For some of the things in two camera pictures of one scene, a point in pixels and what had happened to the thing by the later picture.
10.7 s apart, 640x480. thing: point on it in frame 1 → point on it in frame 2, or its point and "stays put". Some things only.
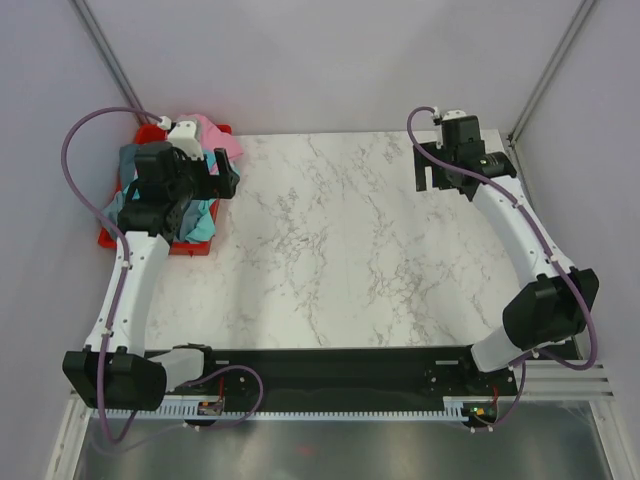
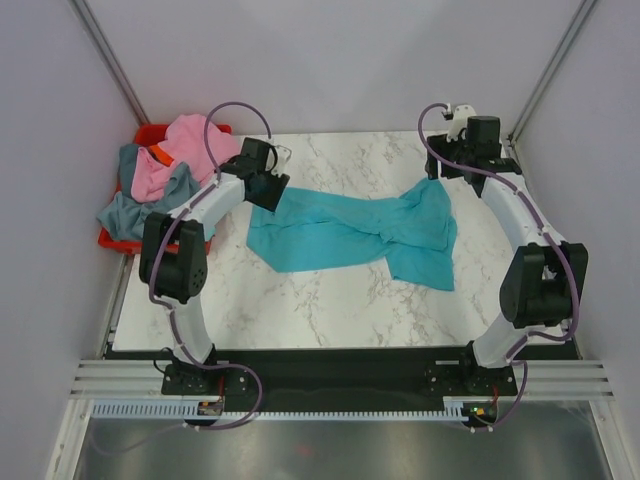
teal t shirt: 196,222 → 414,234
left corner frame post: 90,25 stays put
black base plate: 343,375 stays put
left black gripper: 216,186 → 278,185
